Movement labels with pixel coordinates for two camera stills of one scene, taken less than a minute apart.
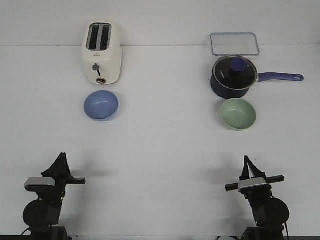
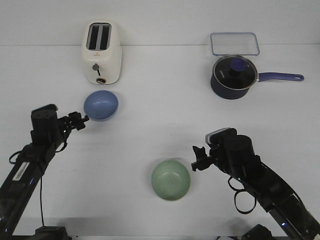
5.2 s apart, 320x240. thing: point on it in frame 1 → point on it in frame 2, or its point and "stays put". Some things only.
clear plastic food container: x=234 y=44 stays put
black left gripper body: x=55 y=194 → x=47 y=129
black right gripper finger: x=245 y=174 → x=200 y=153
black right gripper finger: x=256 y=172 → x=201 y=164
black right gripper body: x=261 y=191 → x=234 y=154
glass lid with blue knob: x=234 y=72 stays put
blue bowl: x=101 y=105 stays put
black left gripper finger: x=68 y=172 → x=80 y=124
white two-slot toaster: x=102 y=52 stays put
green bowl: x=237 y=114 → x=170 y=180
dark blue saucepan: x=224 y=92 stays put
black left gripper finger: x=57 y=169 → x=75 y=116
